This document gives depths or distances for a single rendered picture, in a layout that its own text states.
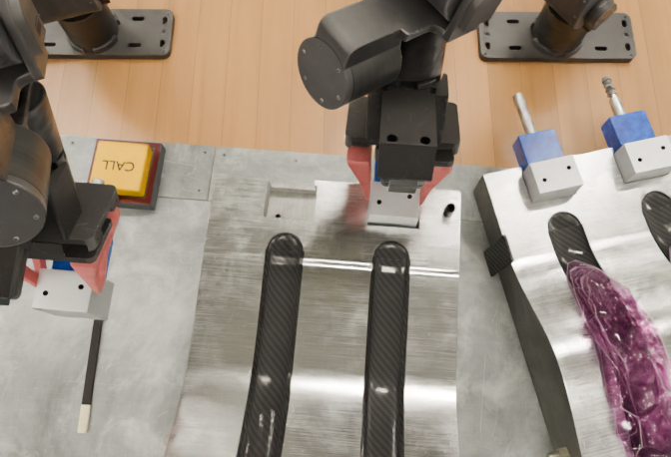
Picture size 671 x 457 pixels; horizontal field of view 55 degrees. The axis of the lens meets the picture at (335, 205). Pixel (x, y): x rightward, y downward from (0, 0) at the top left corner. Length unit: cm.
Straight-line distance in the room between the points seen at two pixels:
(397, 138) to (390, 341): 24
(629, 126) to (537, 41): 17
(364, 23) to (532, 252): 35
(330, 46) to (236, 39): 42
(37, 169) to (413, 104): 28
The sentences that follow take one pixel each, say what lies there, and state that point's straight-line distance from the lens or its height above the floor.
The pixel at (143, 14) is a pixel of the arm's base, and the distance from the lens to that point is 91.
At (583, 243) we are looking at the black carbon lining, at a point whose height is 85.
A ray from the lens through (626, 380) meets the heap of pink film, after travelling 66.
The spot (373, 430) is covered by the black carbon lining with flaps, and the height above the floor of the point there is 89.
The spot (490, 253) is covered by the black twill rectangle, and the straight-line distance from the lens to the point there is 75.
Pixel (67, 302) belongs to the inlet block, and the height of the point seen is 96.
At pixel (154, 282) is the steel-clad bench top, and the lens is 77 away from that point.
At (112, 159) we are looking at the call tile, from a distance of 79.
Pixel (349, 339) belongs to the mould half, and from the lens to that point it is 64.
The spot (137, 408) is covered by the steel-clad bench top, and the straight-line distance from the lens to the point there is 75.
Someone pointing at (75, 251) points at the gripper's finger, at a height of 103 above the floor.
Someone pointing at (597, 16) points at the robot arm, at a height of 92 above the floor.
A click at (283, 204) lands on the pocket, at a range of 70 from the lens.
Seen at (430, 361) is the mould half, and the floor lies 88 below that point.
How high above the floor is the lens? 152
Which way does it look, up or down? 71 degrees down
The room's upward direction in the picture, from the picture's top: straight up
